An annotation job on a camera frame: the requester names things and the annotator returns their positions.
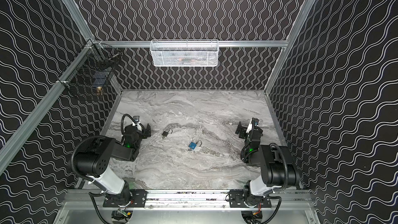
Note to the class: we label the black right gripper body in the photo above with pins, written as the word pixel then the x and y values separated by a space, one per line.
pixel 244 129

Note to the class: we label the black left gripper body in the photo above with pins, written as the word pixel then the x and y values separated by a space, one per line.
pixel 144 129

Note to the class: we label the black padlock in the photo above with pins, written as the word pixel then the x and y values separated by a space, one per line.
pixel 166 133

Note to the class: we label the blue padlock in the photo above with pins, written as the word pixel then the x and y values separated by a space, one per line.
pixel 193 146

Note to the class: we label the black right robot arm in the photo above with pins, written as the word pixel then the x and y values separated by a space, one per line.
pixel 277 169

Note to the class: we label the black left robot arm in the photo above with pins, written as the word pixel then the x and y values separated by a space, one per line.
pixel 90 159

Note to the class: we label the brass padlock in basket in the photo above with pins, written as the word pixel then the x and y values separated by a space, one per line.
pixel 99 91

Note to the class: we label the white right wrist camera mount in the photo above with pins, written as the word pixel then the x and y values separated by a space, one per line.
pixel 253 125

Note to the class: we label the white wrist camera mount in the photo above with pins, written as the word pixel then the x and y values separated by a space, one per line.
pixel 253 125
pixel 136 120

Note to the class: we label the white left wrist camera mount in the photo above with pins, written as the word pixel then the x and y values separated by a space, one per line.
pixel 136 120

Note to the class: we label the black wire mesh basket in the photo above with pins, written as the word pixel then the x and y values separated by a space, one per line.
pixel 96 71

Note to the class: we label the white wire mesh basket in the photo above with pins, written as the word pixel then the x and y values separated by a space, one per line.
pixel 184 56

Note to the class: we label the aluminium linear rail base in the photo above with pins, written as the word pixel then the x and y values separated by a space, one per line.
pixel 191 200

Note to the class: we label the aluminium horizontal back rail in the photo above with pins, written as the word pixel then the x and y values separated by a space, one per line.
pixel 197 43

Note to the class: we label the aluminium left side rail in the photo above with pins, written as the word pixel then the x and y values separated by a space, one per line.
pixel 22 134

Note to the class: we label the aluminium frame corner post left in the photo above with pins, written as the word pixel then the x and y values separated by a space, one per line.
pixel 78 19

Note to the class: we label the aluminium frame corner post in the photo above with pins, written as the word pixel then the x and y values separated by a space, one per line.
pixel 78 19
pixel 294 33

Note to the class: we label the aluminium frame corner post right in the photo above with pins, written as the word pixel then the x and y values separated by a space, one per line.
pixel 294 33

